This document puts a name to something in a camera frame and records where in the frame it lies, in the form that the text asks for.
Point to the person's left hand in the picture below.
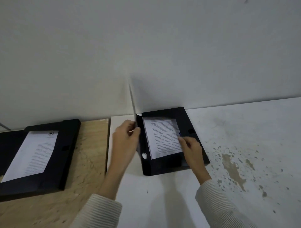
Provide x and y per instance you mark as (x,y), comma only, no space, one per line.
(123,143)

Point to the person's right hand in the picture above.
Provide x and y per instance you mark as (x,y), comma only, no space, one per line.
(194,153)

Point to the person's left thumb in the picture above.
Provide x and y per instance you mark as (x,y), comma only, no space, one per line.
(136,133)

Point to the person's right fingers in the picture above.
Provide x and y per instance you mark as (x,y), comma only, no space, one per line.
(188,142)

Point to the black file box with lid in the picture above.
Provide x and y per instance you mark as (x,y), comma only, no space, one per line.
(164,165)

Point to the person's right forearm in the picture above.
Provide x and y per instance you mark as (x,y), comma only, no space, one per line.
(218,202)

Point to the person's left forearm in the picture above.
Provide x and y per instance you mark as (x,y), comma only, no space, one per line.
(107,188)

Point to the printed paper stack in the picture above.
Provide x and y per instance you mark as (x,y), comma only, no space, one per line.
(161,136)

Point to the printed paper with star emblem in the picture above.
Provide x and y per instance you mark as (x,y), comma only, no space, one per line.
(33,155)

